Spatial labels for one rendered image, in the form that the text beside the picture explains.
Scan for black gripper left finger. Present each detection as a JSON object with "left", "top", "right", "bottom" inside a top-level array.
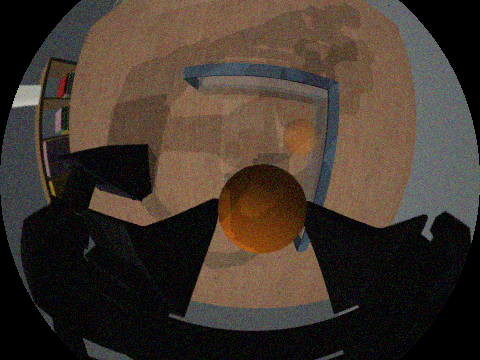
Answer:
[{"left": 81, "top": 199, "right": 219, "bottom": 317}]

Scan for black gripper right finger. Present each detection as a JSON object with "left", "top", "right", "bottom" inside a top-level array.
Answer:
[{"left": 304, "top": 201, "right": 428, "bottom": 315}]

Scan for low clear corner walls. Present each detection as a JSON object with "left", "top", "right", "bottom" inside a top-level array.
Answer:
[{"left": 187, "top": 76, "right": 328, "bottom": 203}]

